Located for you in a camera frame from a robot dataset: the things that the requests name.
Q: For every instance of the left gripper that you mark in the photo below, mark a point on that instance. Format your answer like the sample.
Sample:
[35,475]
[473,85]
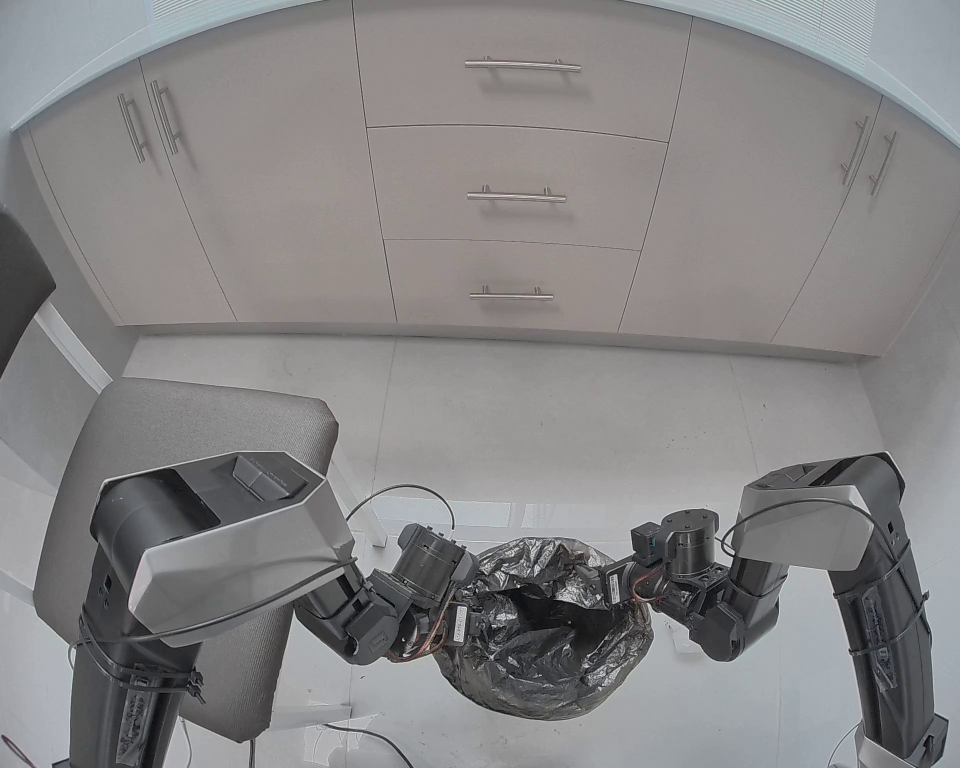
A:
[459,626]

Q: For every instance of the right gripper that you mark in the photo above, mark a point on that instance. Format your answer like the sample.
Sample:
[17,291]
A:
[630,581]

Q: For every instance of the black plastic bag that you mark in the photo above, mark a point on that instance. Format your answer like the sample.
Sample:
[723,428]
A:
[525,675]

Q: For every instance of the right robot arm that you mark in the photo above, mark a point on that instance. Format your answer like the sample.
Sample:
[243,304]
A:
[810,525]

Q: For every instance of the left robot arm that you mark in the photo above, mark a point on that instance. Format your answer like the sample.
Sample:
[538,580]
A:
[225,540]

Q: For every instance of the grey padded chair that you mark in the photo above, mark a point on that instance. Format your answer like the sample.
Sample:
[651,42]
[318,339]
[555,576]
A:
[187,427]

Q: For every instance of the pale beige cabinet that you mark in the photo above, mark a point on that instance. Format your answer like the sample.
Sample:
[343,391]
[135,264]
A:
[517,150]

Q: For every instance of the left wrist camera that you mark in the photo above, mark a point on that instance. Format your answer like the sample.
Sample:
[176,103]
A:
[466,576]

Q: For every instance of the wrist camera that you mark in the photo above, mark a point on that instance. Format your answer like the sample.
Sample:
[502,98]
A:
[466,576]
[646,540]

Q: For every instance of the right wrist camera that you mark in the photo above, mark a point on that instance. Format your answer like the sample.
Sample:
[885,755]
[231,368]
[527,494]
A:
[646,540]

